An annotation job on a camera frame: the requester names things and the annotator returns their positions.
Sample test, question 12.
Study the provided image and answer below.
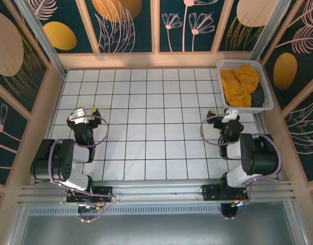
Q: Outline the white plastic basket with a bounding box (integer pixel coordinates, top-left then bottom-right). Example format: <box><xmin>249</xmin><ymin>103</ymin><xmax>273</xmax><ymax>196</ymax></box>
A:
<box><xmin>216</xmin><ymin>59</ymin><xmax>275</xmax><ymax>114</ymax></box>

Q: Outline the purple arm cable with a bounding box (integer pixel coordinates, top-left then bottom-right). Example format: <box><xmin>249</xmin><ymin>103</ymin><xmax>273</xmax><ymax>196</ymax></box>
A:
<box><xmin>47</xmin><ymin>138</ymin><xmax>119</xmax><ymax>223</ymax></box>
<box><xmin>220</xmin><ymin>133</ymin><xmax>283</xmax><ymax>221</ymax></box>

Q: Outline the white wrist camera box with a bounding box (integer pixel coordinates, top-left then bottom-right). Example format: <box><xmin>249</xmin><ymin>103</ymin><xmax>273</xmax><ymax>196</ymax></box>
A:
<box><xmin>221</xmin><ymin>107</ymin><xmax>240</xmax><ymax>124</ymax></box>
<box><xmin>69</xmin><ymin>107</ymin><xmax>89</xmax><ymax>121</ymax></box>

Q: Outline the grey slotted cable duct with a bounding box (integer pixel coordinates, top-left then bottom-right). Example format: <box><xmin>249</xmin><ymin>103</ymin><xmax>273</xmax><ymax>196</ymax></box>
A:
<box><xmin>25</xmin><ymin>204</ymin><xmax>223</xmax><ymax>216</ymax></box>

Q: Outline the purple looped gripper cable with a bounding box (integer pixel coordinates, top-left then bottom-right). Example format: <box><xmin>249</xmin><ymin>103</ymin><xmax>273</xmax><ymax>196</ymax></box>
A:
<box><xmin>76</xmin><ymin>114</ymin><xmax>110</xmax><ymax>149</ymax></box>
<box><xmin>199</xmin><ymin>114</ymin><xmax>225</xmax><ymax>146</ymax></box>

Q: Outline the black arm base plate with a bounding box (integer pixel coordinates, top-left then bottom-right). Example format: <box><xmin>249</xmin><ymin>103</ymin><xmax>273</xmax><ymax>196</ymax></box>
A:
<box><xmin>198</xmin><ymin>183</ymin><xmax>249</xmax><ymax>203</ymax></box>
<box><xmin>66</xmin><ymin>185</ymin><xmax>114</xmax><ymax>204</ymax></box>

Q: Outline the aluminium mounting rail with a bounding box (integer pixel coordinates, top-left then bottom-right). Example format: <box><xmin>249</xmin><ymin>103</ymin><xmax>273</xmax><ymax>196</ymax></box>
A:
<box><xmin>17</xmin><ymin>180</ymin><xmax>297</xmax><ymax>205</ymax></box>

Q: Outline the yellow t-shirt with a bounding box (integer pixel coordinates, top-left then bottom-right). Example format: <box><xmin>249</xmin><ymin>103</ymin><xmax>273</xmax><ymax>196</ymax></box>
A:
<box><xmin>219</xmin><ymin>63</ymin><xmax>260</xmax><ymax>107</ymax></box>

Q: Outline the aluminium frame post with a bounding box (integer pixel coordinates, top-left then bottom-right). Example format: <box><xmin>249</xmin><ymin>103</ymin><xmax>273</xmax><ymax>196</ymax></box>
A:
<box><xmin>250</xmin><ymin>0</ymin><xmax>293</xmax><ymax>61</ymax></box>
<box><xmin>14</xmin><ymin>0</ymin><xmax>68</xmax><ymax>79</ymax></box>

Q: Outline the dark grey t-shirt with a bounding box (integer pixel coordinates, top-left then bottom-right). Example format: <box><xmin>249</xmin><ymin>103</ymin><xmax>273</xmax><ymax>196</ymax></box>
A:
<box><xmin>250</xmin><ymin>81</ymin><xmax>265</xmax><ymax>108</ymax></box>

